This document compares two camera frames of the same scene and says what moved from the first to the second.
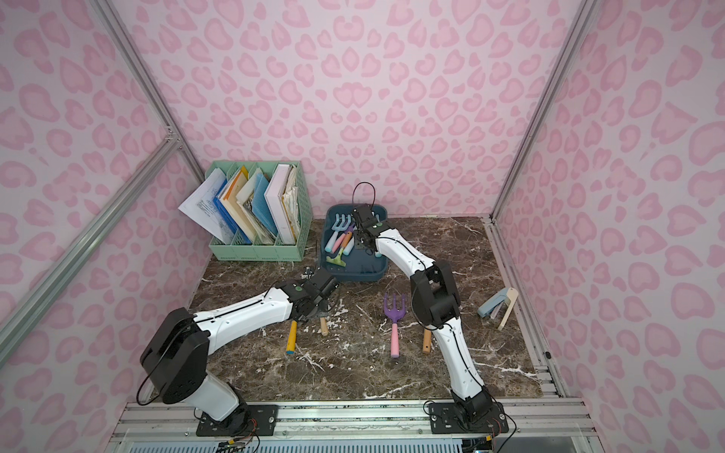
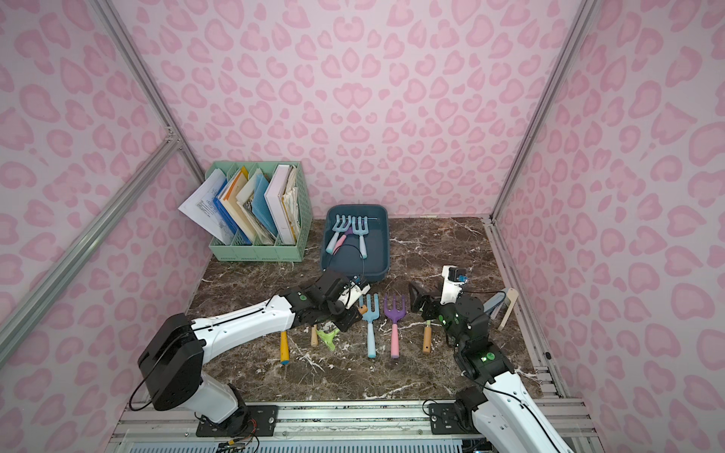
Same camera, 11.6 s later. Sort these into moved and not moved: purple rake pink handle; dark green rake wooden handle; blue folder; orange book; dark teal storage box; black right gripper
Moved: dark green rake wooden handle; black right gripper
Not moved: blue folder; dark teal storage box; orange book; purple rake pink handle
